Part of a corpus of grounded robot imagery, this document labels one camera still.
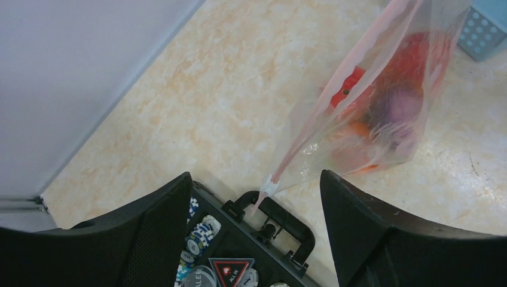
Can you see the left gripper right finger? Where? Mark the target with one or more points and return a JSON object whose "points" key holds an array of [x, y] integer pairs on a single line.
{"points": [[374, 243]]}

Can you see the black open tool case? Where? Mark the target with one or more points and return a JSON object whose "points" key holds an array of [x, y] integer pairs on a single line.
{"points": [[222, 249]]}

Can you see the blue plastic basket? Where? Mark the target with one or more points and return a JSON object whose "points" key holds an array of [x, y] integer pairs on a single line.
{"points": [[484, 31]]}

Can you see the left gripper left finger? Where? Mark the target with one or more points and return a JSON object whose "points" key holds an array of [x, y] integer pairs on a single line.
{"points": [[138, 244]]}

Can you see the clear zip top bag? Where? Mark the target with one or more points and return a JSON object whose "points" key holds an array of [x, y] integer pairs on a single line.
{"points": [[409, 46]]}

